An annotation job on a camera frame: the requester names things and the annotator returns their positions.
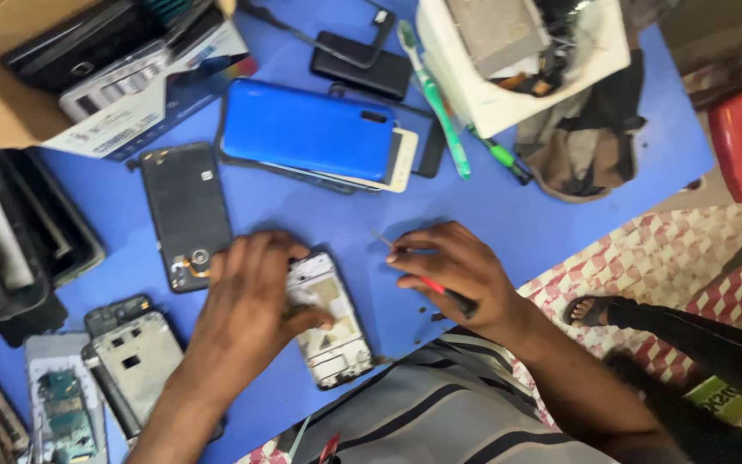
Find person's left hand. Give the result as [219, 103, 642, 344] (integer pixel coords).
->
[181, 231, 335, 395]

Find person's right hand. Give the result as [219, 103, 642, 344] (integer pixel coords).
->
[386, 222, 528, 340]

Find red handled screwdriver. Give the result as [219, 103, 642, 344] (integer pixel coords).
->
[371, 231, 479, 320]

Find phone with white frame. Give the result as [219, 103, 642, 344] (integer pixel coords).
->
[284, 248, 376, 391]

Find black phone back panel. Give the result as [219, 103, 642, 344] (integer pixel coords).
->
[128, 142, 234, 295]

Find green black screwdriver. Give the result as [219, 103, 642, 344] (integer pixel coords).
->
[466, 124, 534, 186]

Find person's striped shirt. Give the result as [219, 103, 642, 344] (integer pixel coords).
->
[290, 330, 620, 464]

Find white gold phone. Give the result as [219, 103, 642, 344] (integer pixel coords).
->
[262, 128, 420, 194]

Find small red tool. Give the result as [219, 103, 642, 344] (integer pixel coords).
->
[317, 432, 341, 464]

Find black brown cloth bag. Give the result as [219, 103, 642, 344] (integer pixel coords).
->
[515, 50, 648, 205]

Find green toothbrush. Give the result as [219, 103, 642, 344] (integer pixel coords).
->
[397, 20, 472, 180]

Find blue phone back cover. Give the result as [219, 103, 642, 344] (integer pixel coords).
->
[221, 78, 397, 183]

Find phone with green circuit board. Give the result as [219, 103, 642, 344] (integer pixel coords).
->
[24, 332, 109, 464]

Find white tub of parts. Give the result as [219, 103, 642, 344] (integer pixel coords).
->
[415, 0, 632, 139]

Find black flat pad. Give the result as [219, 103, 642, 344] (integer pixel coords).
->
[0, 293, 69, 349]

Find black rectangular phone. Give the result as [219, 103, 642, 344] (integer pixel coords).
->
[310, 30, 413, 102]

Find white blue product box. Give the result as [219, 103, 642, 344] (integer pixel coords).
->
[41, 18, 260, 162]

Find black plastic tray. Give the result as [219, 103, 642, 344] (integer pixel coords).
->
[0, 148, 106, 336]

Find person's black trousers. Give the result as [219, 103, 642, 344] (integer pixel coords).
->
[603, 351, 742, 464]

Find green packet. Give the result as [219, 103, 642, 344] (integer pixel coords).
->
[685, 375, 742, 430]

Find black device in carton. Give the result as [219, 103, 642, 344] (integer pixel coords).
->
[0, 0, 153, 95]

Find silver metal phone frame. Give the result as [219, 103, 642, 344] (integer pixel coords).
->
[80, 294, 225, 447]

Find black cable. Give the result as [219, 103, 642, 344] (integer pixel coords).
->
[237, 0, 398, 70]

